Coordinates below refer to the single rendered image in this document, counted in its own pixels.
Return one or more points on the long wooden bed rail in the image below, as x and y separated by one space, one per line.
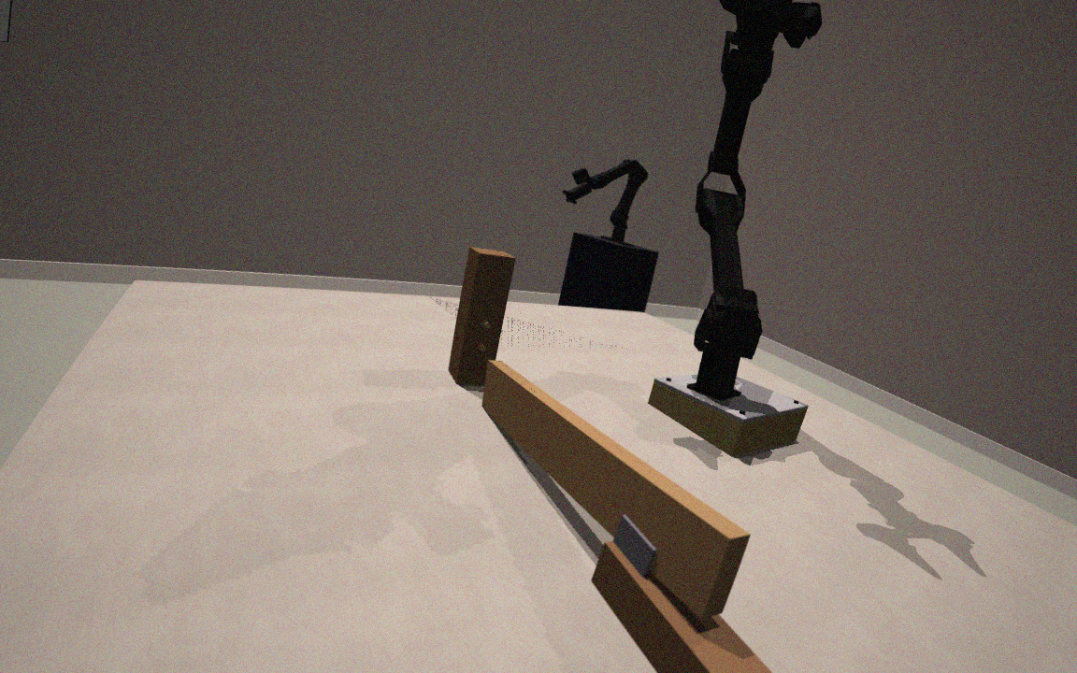
699 551

